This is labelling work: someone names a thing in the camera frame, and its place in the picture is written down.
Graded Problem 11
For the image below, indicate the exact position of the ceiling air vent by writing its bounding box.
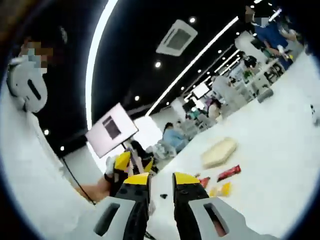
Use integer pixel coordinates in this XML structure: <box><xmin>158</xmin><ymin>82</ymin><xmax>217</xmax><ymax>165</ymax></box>
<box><xmin>155</xmin><ymin>18</ymin><xmax>199</xmax><ymax>57</ymax></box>

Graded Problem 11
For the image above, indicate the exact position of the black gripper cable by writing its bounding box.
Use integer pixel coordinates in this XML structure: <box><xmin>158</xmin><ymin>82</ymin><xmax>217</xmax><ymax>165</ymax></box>
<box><xmin>61</xmin><ymin>155</ymin><xmax>98</xmax><ymax>205</ymax></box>

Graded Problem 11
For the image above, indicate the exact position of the wall monitor screen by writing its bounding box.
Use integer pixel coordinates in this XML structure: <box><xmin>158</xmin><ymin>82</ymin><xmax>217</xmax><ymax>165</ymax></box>
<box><xmin>191</xmin><ymin>83</ymin><xmax>210</xmax><ymax>100</ymax></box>

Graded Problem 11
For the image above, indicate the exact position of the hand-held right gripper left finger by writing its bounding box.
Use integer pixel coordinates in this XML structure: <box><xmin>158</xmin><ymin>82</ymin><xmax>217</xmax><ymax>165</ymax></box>
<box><xmin>92</xmin><ymin>172</ymin><xmax>154</xmax><ymax>240</ymax></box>

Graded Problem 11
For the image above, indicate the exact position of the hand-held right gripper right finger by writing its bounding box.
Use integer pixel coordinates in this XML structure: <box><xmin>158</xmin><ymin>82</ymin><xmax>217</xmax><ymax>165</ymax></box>
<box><xmin>171</xmin><ymin>171</ymin><xmax>253</xmax><ymax>240</ymax></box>

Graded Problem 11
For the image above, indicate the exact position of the white worn device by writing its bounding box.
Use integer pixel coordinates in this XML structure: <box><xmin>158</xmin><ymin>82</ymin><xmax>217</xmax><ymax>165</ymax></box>
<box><xmin>6</xmin><ymin>58</ymin><xmax>48</xmax><ymax>113</ymax></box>

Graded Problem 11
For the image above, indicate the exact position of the dark red food packet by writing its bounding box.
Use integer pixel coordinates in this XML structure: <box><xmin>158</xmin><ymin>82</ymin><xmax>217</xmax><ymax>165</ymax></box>
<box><xmin>216</xmin><ymin>164</ymin><xmax>242</xmax><ymax>183</ymax></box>

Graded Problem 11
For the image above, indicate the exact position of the large display screen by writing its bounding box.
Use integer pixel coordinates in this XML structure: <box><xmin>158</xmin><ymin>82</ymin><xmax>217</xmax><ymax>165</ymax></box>
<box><xmin>84</xmin><ymin>102</ymin><xmax>140</xmax><ymax>159</ymax></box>

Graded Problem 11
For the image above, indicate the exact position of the small yellow food packet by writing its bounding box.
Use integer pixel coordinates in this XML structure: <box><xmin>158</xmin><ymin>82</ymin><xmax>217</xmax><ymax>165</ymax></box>
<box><xmin>208</xmin><ymin>181</ymin><xmax>232</xmax><ymax>197</ymax></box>

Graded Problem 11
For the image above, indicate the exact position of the curved ceiling light strip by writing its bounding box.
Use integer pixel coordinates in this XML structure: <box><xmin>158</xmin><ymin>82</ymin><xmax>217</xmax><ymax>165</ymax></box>
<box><xmin>84</xmin><ymin>0</ymin><xmax>120</xmax><ymax>131</ymax></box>
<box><xmin>148</xmin><ymin>16</ymin><xmax>240</xmax><ymax>116</ymax></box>

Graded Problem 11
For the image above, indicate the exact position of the beige hexagonal container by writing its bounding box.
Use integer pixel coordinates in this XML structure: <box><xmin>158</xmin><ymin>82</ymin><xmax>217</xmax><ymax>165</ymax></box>
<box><xmin>201</xmin><ymin>136</ymin><xmax>238</xmax><ymax>170</ymax></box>

